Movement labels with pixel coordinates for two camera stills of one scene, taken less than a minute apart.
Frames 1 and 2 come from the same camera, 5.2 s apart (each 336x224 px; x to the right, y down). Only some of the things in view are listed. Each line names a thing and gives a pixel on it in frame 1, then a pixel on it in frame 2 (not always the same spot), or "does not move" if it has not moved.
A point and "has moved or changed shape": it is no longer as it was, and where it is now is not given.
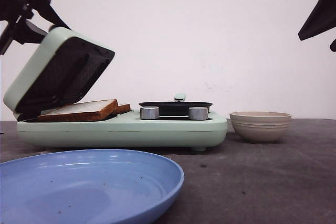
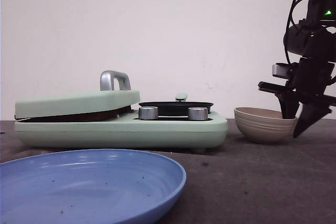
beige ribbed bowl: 260,127 has moved or changed shape
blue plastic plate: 92,186 does not move
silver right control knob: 198,113 does not move
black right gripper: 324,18 -> 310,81
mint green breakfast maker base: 172,129 does not move
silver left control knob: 149,113 does not move
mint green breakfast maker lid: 61,68 -> 103,104
